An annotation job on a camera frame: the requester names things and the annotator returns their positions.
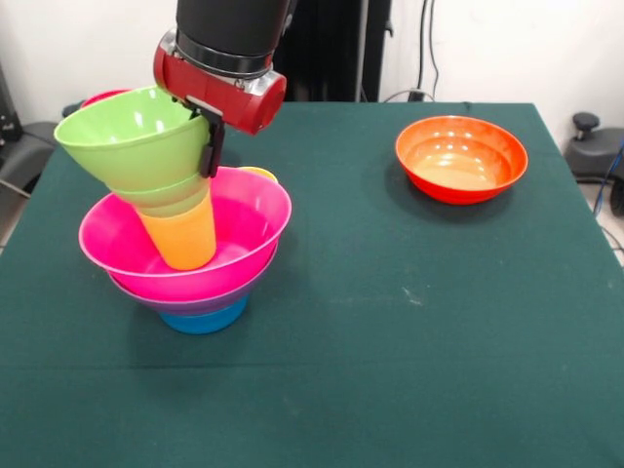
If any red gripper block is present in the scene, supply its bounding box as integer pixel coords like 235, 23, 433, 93
153, 28, 288, 179

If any orange-yellow cup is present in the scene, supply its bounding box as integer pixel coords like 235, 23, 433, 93
238, 166, 279, 184

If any small green bowl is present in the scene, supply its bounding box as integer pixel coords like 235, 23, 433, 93
114, 173, 212, 218

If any large green bowl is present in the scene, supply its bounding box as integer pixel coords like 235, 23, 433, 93
53, 86, 215, 194

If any large pink bowl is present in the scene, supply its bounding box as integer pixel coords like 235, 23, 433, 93
78, 165, 293, 301

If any pale yellow translucent cup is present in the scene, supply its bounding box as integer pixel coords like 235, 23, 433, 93
138, 189, 217, 271

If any purple bowl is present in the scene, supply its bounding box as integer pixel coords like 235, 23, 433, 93
109, 270, 279, 317

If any small pink-red bowl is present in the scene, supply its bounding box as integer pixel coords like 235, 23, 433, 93
80, 89, 131, 109

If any blue bowl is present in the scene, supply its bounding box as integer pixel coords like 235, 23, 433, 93
158, 294, 250, 334

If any black grey floor stand base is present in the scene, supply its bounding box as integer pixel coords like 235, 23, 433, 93
564, 111, 624, 184
0, 101, 79, 196

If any orange bowl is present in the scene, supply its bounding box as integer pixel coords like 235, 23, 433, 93
395, 115, 529, 206

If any dark green table cloth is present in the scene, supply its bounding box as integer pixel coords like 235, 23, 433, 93
0, 99, 624, 468

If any black wall cable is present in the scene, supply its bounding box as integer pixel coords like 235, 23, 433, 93
416, 0, 443, 101

